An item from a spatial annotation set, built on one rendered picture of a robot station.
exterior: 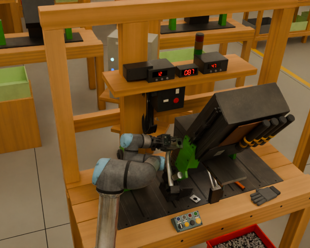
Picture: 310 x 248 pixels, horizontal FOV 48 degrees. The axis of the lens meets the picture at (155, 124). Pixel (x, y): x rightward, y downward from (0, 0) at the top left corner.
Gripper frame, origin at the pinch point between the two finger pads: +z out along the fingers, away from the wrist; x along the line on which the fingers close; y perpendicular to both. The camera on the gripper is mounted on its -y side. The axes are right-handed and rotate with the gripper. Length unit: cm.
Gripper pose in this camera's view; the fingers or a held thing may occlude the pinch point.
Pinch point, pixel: (176, 143)
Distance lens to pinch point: 201.4
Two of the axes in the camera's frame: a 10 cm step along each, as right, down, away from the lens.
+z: 8.6, 0.7, 5.0
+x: -0.6, -9.7, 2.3
